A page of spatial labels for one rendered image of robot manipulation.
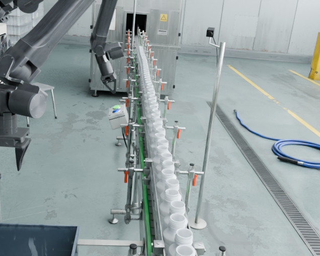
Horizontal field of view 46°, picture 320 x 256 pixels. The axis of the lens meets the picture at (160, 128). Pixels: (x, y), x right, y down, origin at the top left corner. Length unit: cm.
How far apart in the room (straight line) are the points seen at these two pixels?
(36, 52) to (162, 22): 502
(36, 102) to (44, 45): 14
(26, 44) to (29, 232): 60
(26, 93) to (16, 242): 57
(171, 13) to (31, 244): 495
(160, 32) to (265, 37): 663
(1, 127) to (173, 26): 511
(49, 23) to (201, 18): 1071
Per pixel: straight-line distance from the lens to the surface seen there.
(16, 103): 88
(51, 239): 128
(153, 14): 588
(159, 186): 111
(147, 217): 120
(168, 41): 593
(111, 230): 287
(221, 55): 255
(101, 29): 168
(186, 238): 85
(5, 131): 94
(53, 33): 94
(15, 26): 770
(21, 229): 128
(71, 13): 95
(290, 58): 1251
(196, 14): 1156
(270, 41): 1222
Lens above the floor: 165
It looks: 20 degrees down
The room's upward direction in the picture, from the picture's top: 6 degrees clockwise
